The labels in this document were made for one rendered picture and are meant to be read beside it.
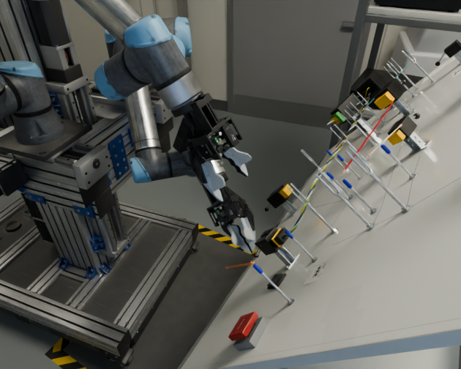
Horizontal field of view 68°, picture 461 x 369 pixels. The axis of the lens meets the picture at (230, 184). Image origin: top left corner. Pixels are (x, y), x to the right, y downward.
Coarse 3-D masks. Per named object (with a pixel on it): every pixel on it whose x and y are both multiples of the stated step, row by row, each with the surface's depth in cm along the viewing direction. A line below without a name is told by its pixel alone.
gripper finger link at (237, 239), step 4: (232, 224) 90; (228, 228) 87; (232, 228) 88; (236, 228) 89; (240, 228) 90; (232, 232) 87; (236, 232) 89; (240, 232) 89; (232, 236) 86; (236, 236) 88; (240, 236) 88; (232, 240) 85; (236, 240) 87; (240, 240) 88; (244, 240) 88; (236, 244) 85; (240, 244) 87; (244, 244) 88; (248, 244) 89; (244, 248) 88; (248, 248) 88; (248, 252) 88
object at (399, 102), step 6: (390, 84) 98; (396, 84) 100; (384, 90) 98; (390, 90) 97; (396, 90) 99; (402, 90) 100; (378, 96) 100; (396, 96) 98; (396, 102) 102; (402, 102) 100; (402, 108) 102; (408, 108) 100; (414, 108) 100; (408, 114) 100
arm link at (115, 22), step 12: (84, 0) 71; (96, 0) 71; (108, 0) 71; (120, 0) 72; (96, 12) 72; (108, 12) 71; (120, 12) 71; (132, 12) 72; (108, 24) 72; (120, 24) 71; (120, 36) 73; (180, 48) 76
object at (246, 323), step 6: (252, 312) 63; (240, 318) 65; (246, 318) 63; (252, 318) 62; (240, 324) 63; (246, 324) 61; (252, 324) 61; (234, 330) 63; (240, 330) 61; (246, 330) 60; (228, 336) 63; (234, 336) 61; (240, 336) 60; (246, 336) 59
